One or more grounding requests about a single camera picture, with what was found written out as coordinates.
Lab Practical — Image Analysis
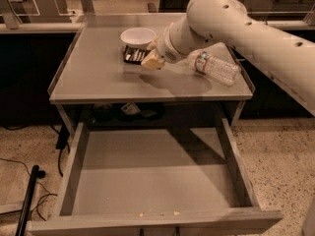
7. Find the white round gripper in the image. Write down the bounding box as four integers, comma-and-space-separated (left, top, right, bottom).
141, 20, 191, 70

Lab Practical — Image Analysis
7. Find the black floor cable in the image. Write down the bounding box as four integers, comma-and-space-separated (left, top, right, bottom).
0, 156, 59, 216

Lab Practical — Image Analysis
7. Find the black rxbar chocolate bar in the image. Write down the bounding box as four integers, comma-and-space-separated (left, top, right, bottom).
123, 46, 150, 64

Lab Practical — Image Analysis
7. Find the grey open top drawer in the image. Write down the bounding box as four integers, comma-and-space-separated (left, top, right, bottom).
28, 120, 283, 236

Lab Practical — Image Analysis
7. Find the clear plastic water bottle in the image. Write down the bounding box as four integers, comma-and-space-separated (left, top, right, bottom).
187, 49, 241, 87

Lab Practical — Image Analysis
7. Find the grey metal counter cabinet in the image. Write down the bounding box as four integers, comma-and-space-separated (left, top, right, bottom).
49, 14, 254, 132

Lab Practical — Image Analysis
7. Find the black pole on floor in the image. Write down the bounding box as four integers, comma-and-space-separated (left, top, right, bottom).
15, 165, 45, 236

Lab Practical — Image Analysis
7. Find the white ceramic bowl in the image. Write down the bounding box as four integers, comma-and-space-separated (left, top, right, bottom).
120, 28, 157, 48

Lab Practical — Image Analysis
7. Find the white horizontal rail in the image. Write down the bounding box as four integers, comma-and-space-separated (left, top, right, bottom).
0, 21, 315, 34

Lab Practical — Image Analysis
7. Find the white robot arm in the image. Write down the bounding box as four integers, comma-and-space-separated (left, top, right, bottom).
142, 0, 315, 114

